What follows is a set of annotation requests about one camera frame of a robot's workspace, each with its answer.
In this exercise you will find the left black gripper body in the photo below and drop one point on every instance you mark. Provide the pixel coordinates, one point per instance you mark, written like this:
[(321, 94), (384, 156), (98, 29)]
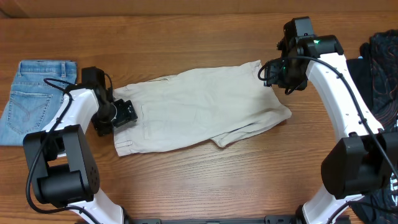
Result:
[(114, 115)]

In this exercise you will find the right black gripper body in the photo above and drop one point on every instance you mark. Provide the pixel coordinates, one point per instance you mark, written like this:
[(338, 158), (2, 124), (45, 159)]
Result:
[(287, 76)]

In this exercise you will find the beige cotton shorts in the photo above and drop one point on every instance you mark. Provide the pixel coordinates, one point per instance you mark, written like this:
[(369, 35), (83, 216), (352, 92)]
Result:
[(224, 104)]

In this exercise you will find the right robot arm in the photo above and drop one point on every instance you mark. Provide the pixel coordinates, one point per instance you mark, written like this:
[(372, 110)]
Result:
[(365, 156)]

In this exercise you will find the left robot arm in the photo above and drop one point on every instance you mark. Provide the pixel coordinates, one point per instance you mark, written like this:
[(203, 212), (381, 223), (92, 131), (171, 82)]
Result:
[(63, 175)]

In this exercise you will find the folded blue denim jeans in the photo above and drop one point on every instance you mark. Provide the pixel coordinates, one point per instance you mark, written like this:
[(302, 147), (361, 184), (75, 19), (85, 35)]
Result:
[(32, 103)]

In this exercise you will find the black patterned garment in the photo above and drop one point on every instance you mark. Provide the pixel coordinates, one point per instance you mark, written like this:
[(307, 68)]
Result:
[(375, 76)]

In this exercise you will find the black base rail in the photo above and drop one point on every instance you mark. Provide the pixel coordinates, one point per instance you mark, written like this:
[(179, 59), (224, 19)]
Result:
[(214, 221)]

